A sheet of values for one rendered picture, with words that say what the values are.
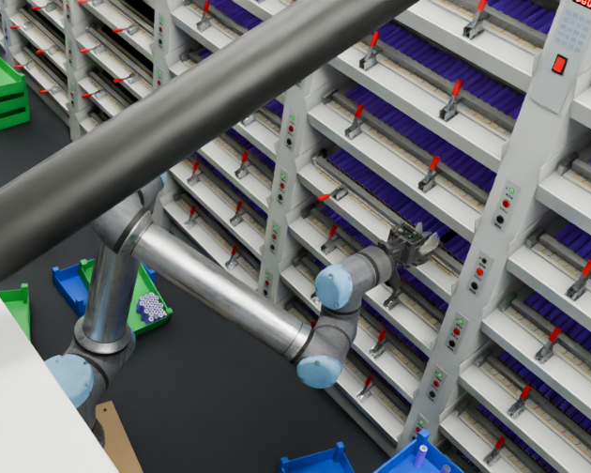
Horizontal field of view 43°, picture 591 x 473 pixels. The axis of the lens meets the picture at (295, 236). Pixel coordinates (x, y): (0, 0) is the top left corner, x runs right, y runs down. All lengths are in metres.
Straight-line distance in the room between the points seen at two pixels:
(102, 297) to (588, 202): 1.15
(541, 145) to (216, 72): 1.36
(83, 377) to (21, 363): 1.74
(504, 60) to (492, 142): 0.19
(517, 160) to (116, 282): 0.98
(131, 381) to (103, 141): 2.27
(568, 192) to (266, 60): 1.38
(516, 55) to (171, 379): 1.50
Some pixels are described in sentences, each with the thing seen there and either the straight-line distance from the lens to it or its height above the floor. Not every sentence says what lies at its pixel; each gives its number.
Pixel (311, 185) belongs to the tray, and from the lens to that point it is 2.14.
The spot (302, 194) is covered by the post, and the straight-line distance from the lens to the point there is 2.25.
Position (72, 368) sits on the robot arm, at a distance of 2.02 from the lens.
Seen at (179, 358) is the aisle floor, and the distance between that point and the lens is 2.58.
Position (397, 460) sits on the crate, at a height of 0.51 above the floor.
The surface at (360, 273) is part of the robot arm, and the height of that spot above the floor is 0.85.
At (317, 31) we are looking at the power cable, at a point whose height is 1.81.
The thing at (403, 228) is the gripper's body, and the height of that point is 0.87.
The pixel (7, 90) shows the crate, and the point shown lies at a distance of 3.64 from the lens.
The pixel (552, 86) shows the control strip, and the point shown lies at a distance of 1.55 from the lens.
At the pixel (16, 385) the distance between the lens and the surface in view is 0.26.
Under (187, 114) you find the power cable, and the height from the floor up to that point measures 1.79.
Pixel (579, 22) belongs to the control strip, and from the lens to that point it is 1.50.
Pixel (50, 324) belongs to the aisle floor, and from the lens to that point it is 2.70.
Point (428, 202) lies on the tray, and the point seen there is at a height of 0.92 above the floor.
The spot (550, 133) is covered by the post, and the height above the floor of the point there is 1.23.
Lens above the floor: 1.92
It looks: 38 degrees down
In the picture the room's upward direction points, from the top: 10 degrees clockwise
